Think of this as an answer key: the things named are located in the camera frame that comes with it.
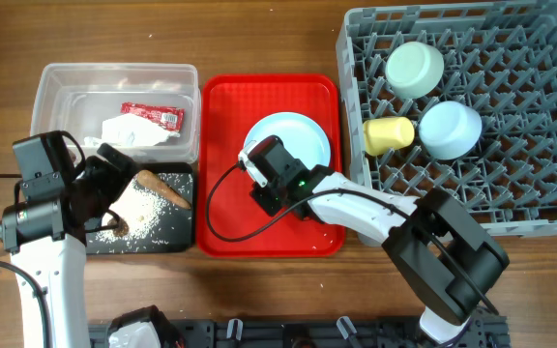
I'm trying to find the white napkin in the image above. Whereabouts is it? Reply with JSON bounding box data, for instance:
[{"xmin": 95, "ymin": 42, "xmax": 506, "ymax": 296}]
[{"xmin": 84, "ymin": 113, "xmax": 180, "ymax": 147}]

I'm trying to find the white rice pile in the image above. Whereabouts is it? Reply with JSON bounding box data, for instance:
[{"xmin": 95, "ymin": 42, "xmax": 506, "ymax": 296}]
[{"xmin": 91, "ymin": 173, "xmax": 194, "ymax": 252}]

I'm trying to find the brown meat scrap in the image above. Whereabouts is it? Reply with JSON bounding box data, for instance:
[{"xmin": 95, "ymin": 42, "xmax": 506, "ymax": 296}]
[{"xmin": 107, "ymin": 217, "xmax": 129, "ymax": 238}]

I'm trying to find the light blue plate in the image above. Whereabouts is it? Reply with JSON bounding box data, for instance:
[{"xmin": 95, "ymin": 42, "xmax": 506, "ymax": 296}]
[{"xmin": 244, "ymin": 112, "xmax": 332, "ymax": 169}]

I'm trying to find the red ketchup sachet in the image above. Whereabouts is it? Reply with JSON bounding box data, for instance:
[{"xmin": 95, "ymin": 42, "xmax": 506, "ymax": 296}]
[{"xmin": 120, "ymin": 102, "xmax": 185, "ymax": 132}]

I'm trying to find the yellow plastic cup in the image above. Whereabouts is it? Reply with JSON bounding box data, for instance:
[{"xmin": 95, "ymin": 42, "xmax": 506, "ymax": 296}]
[{"xmin": 363, "ymin": 117, "xmax": 415, "ymax": 157}]

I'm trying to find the light blue bowl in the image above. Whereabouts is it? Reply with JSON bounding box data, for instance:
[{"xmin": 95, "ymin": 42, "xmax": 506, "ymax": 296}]
[{"xmin": 418, "ymin": 101, "xmax": 483, "ymax": 160}]

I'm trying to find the mint green bowl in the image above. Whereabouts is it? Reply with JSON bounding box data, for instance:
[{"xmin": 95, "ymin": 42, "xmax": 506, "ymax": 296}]
[{"xmin": 385, "ymin": 42, "xmax": 444, "ymax": 99}]

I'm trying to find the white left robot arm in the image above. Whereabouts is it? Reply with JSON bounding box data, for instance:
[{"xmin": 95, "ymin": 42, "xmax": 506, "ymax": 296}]
[{"xmin": 0, "ymin": 138, "xmax": 135, "ymax": 347}]

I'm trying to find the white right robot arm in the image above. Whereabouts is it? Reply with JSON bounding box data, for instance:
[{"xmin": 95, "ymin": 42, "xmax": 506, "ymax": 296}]
[{"xmin": 249, "ymin": 163, "xmax": 510, "ymax": 347}]

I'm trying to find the grey-blue dishwasher rack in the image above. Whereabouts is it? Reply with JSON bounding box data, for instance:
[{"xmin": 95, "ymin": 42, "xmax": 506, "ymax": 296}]
[{"xmin": 336, "ymin": 1, "xmax": 557, "ymax": 237}]

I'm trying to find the black tray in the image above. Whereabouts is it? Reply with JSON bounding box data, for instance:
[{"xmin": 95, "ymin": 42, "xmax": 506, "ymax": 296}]
[{"xmin": 86, "ymin": 162, "xmax": 196, "ymax": 255}]

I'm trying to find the red plastic tray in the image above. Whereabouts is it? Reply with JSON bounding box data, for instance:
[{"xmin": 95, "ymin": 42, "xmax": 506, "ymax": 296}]
[{"xmin": 195, "ymin": 73, "xmax": 345, "ymax": 258}]

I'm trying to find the clear plastic storage box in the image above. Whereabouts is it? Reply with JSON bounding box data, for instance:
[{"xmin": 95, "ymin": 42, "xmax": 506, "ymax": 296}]
[{"xmin": 30, "ymin": 63, "xmax": 201, "ymax": 163}]

